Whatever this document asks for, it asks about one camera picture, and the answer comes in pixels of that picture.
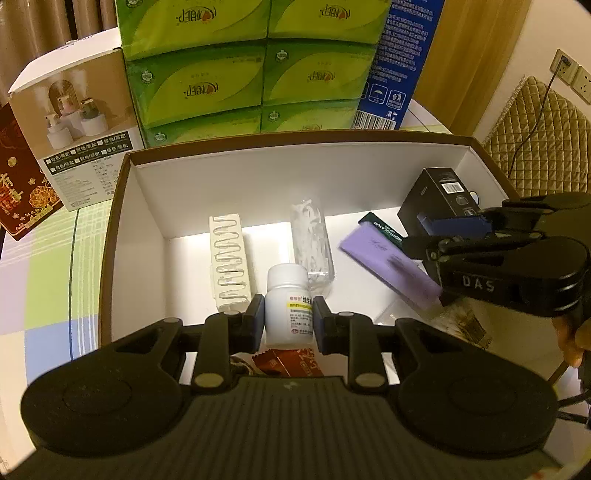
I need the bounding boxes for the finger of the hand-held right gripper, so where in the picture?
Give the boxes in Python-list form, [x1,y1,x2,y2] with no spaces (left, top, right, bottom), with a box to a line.
[403,235,523,296]
[417,200,541,236]

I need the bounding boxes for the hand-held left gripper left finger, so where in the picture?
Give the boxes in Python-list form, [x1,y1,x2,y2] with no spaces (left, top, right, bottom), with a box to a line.
[112,294,267,393]

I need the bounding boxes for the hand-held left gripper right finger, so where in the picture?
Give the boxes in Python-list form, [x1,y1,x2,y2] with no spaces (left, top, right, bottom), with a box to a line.
[314,298,465,391]

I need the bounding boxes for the white pill bottle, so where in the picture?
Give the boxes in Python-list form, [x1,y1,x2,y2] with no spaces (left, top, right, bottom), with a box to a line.
[264,263,317,350]

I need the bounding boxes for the black product box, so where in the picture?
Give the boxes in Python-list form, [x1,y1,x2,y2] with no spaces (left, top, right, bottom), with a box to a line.
[396,167,484,236]

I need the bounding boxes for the red snack packet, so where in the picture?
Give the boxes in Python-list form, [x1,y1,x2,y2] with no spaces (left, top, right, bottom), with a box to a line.
[251,348,322,378]

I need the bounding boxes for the cotton swab bag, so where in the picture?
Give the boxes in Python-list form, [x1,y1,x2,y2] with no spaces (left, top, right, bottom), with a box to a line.
[373,295,495,352]

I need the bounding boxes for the white ribbed plastic holder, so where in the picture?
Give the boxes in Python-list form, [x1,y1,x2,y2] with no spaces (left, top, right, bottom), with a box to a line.
[208,213,258,315]

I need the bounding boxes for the dark green lip balm box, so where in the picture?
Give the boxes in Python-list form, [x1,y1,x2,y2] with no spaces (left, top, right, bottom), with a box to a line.
[357,211,407,243]

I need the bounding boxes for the purple case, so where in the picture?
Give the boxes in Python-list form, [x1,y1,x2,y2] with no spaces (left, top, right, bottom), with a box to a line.
[339,221,443,313]

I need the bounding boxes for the clear floss pick box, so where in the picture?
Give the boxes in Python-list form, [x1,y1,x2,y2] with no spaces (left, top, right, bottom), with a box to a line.
[289,197,336,296]

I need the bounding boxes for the brown cardboard storage box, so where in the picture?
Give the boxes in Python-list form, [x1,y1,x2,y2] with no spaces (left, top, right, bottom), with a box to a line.
[98,131,570,387]

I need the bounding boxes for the checked cloth desktop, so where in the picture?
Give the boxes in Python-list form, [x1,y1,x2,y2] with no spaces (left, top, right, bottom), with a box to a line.
[0,99,514,445]

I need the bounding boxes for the person's right hand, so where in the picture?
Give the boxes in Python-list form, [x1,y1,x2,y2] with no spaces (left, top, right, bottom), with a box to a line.
[556,318,585,368]

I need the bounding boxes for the quilted cushion chair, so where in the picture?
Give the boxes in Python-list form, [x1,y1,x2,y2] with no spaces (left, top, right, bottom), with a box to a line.
[479,73,591,195]

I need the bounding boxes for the wooden door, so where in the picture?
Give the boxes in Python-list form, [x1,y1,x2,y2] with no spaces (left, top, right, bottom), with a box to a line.
[406,0,533,136]

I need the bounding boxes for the blue printed box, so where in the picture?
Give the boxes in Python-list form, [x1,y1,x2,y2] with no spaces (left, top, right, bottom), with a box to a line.
[350,0,447,133]

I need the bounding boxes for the stack of green tissue packs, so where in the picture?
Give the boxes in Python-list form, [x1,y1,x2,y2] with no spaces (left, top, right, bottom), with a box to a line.
[113,0,393,149]

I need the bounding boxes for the white humidifier box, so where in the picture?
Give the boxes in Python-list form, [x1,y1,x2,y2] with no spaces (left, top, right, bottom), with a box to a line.
[8,27,149,213]

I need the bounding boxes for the red gift box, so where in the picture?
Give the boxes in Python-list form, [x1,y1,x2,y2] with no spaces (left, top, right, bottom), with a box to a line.
[0,103,64,241]

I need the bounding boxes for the beige curtain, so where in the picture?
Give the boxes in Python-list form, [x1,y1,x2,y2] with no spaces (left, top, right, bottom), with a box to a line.
[0,0,123,71]

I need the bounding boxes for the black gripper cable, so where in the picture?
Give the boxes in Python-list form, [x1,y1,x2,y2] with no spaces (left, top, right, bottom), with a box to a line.
[549,355,591,424]

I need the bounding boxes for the black power cable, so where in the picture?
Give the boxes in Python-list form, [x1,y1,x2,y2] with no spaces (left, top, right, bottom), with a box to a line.
[507,54,571,160]

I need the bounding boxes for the wall socket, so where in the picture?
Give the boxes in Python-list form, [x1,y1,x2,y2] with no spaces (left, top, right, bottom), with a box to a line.
[549,48,591,101]

